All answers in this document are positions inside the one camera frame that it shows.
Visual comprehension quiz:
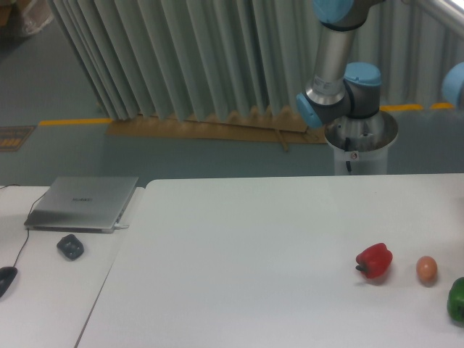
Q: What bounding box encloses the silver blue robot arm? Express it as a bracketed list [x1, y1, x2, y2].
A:
[297, 1, 463, 128]

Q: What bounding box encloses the brown cardboard sheet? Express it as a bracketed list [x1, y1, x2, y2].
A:
[106, 106, 326, 152]

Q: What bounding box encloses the pale green folding curtain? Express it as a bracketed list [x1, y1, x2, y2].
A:
[49, 1, 463, 120]

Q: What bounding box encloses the silver closed laptop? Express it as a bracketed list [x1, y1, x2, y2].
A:
[24, 176, 138, 233]

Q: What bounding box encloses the red bell pepper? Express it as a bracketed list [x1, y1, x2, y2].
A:
[355, 243, 393, 279]

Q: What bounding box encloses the black small controller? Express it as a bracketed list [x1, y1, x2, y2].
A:
[57, 234, 85, 261]

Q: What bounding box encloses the brown egg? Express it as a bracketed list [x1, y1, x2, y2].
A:
[416, 256, 438, 283]

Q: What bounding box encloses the black computer mouse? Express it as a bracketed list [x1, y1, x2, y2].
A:
[0, 266, 18, 297]

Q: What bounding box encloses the green bell pepper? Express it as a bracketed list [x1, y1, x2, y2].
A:
[447, 277, 464, 323]

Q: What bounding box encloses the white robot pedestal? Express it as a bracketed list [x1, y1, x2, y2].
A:
[324, 111, 398, 175]

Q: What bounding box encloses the black mouse cable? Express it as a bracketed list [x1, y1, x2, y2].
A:
[0, 184, 55, 268]

